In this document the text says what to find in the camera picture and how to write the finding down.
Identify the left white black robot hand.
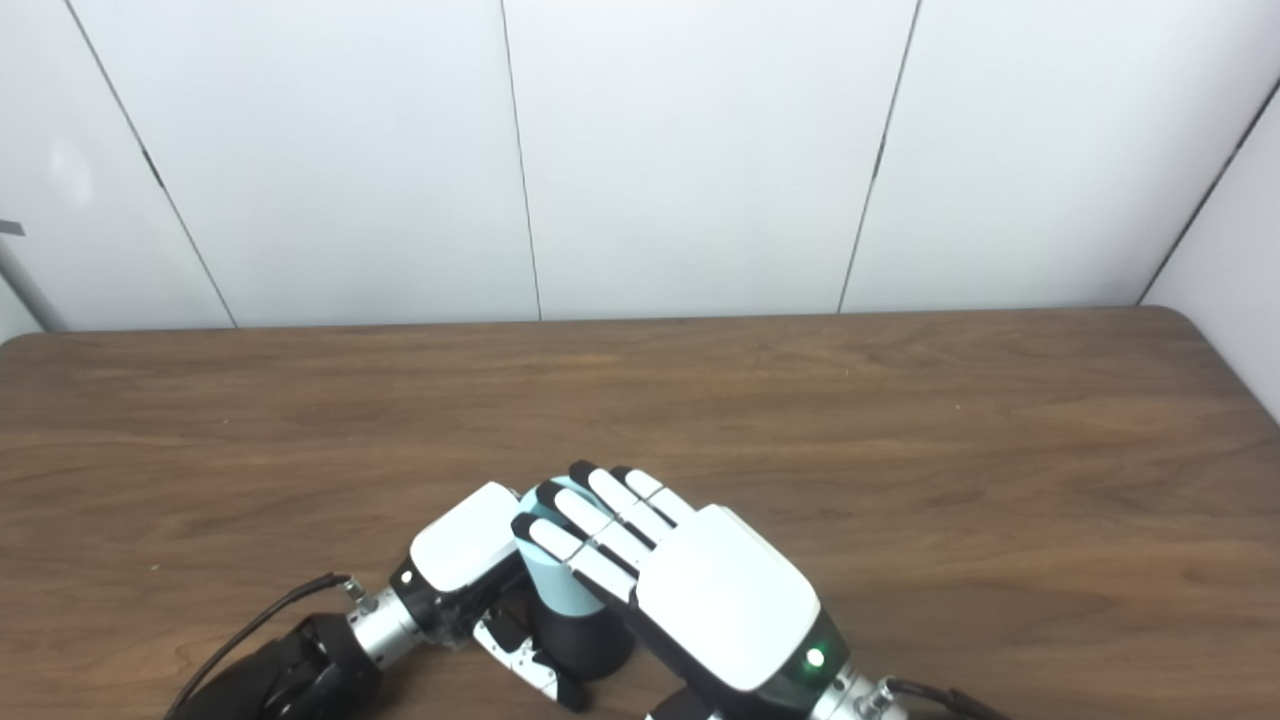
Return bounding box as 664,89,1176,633
390,482,591,713

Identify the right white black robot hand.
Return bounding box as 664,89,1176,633
511,461,851,720

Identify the light-blue hose cylinder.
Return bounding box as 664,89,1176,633
518,477,621,616

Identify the black flared nozzle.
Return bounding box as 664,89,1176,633
530,590,635,683

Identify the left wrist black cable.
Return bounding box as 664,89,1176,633
165,573,366,720

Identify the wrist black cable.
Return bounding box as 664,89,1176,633
165,573,366,720
880,678,1011,720

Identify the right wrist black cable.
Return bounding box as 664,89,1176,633
880,678,1011,720

